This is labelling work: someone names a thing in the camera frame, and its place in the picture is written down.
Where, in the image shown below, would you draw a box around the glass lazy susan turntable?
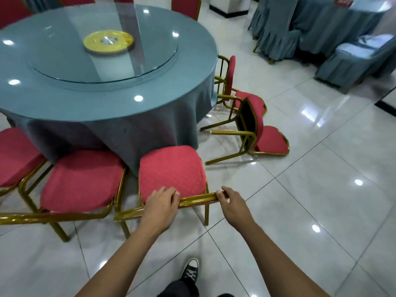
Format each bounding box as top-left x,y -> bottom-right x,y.
28,4 -> 179,85

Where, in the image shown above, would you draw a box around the person's left forearm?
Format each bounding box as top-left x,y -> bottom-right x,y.
75,224 -> 161,297

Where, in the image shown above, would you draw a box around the person's right hand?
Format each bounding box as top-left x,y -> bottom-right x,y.
215,186 -> 257,235

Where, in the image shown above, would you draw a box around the blue round table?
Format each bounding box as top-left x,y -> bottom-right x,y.
290,0 -> 392,58
0,2 -> 219,177

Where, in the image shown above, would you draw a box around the black white canvas sneaker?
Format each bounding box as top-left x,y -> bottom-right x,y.
181,259 -> 200,283

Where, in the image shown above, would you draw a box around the person's left hand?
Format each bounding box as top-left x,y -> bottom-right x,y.
141,186 -> 181,236

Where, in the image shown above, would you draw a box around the person's right forearm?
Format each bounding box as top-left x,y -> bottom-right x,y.
241,222 -> 330,297

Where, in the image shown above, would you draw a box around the grey fabric covered chair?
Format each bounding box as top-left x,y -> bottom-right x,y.
315,33 -> 396,94
253,0 -> 302,64

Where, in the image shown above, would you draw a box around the yellow turntable base disc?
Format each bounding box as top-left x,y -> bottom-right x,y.
82,30 -> 135,55

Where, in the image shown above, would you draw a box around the black trousers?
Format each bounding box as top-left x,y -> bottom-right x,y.
158,278 -> 236,297

